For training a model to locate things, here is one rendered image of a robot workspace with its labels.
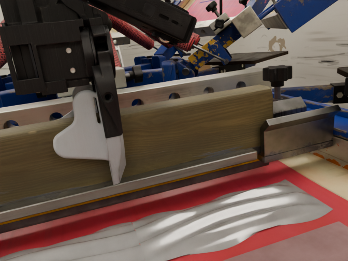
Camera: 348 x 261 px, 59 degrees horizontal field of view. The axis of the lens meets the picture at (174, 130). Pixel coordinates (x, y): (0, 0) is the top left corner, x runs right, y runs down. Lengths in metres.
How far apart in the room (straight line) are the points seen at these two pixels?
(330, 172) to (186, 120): 0.18
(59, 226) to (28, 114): 0.24
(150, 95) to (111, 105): 0.29
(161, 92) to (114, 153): 0.29
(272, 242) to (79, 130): 0.19
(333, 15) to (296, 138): 2.54
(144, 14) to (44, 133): 0.14
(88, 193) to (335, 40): 2.69
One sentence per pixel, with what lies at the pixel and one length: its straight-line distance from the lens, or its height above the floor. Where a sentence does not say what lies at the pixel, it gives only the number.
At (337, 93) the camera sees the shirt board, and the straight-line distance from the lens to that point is 1.04.
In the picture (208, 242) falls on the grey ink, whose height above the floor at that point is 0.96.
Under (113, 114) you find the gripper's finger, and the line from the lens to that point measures 0.26.
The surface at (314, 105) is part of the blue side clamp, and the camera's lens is 0.49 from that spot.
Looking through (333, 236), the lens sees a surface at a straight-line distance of 0.30.
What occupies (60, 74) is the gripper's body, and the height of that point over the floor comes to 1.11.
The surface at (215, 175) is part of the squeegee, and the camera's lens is 0.36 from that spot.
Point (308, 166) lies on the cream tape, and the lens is 0.41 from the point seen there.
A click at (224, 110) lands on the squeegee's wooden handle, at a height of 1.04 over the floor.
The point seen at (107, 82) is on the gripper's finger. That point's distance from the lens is 0.25.
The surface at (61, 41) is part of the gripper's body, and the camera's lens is 0.27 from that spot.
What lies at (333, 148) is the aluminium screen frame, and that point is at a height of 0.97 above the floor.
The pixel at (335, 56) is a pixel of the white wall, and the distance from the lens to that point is 2.87.
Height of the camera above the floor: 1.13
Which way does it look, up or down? 17 degrees down
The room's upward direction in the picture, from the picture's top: 7 degrees counter-clockwise
